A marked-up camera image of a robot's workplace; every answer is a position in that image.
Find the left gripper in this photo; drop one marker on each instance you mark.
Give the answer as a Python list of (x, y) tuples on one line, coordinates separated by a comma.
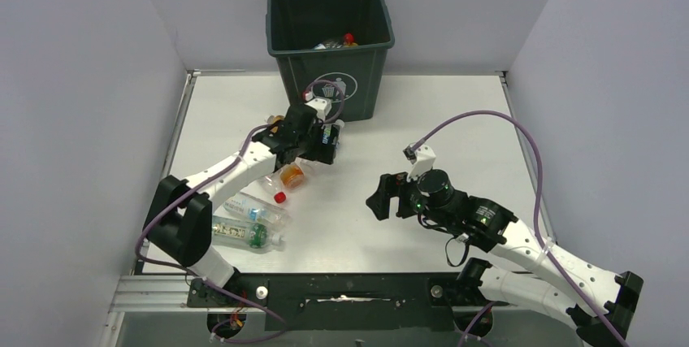
[(322, 153)]

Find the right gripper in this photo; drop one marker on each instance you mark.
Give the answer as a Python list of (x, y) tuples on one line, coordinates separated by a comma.
[(391, 185)]

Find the orange drink bottle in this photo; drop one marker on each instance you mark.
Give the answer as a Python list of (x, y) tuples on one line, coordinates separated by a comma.
[(292, 176)]

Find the light blue label bottle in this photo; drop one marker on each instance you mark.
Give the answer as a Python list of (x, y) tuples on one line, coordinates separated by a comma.
[(254, 209)]

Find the red white label bottle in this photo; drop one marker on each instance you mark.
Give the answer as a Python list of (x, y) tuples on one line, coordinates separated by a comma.
[(345, 40)]

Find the green tea bottle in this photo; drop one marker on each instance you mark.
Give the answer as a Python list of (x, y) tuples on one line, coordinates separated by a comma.
[(244, 234)]

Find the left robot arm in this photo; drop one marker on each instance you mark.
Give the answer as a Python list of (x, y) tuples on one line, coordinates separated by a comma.
[(180, 215)]

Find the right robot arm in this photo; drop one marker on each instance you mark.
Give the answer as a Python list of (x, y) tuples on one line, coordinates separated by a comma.
[(598, 304)]

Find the dark green trash bin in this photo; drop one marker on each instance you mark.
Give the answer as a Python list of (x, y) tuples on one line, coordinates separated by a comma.
[(349, 76)]

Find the red orange tea bottle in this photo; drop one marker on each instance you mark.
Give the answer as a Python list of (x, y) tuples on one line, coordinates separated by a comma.
[(272, 120)]

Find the red label bottle left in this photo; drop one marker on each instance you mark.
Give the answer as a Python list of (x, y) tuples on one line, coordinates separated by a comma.
[(273, 186)]

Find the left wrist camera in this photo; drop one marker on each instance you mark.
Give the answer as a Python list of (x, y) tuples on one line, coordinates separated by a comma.
[(321, 105)]

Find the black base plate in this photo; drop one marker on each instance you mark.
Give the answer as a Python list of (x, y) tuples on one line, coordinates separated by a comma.
[(260, 323)]

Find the aluminium front rail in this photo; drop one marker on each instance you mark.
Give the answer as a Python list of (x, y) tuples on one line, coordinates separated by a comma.
[(156, 293)]

